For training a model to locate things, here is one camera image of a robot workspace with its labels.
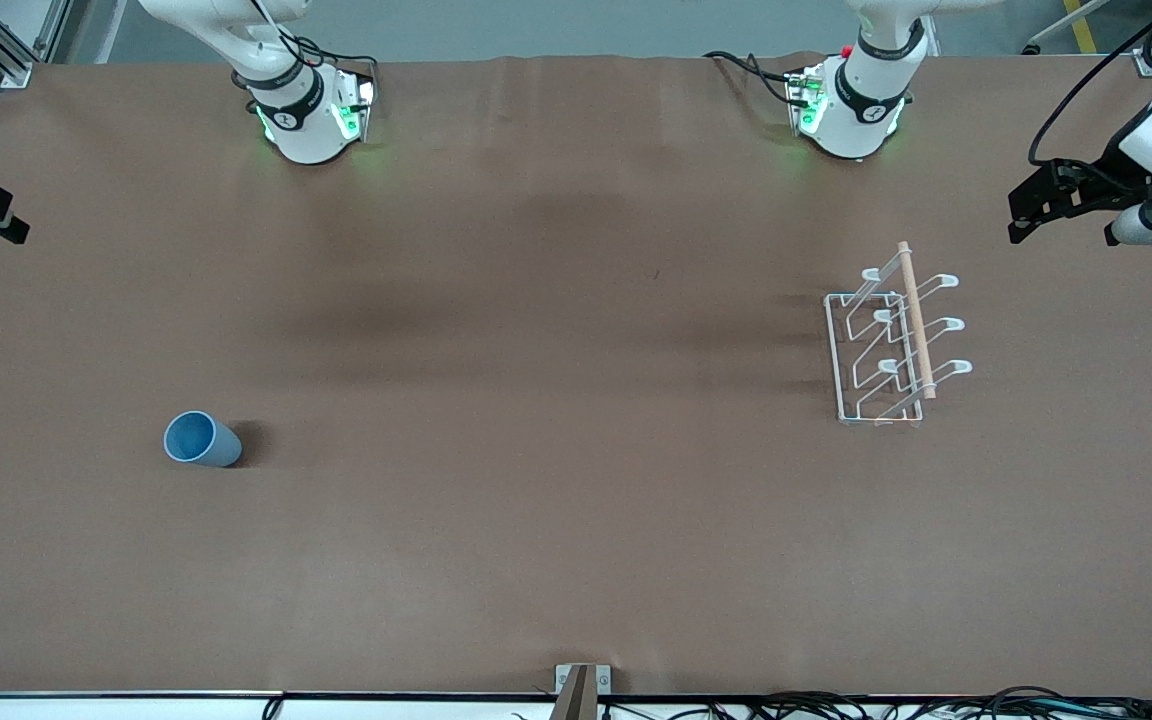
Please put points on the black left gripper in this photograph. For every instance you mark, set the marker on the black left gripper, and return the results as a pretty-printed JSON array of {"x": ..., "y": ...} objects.
[{"x": 1112, "y": 186}]

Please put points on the blue plastic cup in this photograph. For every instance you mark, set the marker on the blue plastic cup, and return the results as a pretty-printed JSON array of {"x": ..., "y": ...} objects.
[{"x": 211, "y": 445}]

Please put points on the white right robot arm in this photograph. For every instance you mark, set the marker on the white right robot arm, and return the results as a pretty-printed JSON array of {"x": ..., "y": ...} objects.
[{"x": 306, "y": 130}]

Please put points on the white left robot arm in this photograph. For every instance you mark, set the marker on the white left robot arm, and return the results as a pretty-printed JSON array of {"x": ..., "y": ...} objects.
[{"x": 861, "y": 100}]

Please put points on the grey metal tube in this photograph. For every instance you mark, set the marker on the grey metal tube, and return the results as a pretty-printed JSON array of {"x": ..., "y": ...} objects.
[{"x": 1046, "y": 38}]

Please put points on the brown table cover sheet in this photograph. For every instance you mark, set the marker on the brown table cover sheet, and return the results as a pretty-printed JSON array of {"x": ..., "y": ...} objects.
[{"x": 536, "y": 450}]

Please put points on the silver metal bracket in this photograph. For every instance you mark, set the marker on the silver metal bracket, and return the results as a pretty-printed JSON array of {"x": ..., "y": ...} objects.
[{"x": 604, "y": 680}]

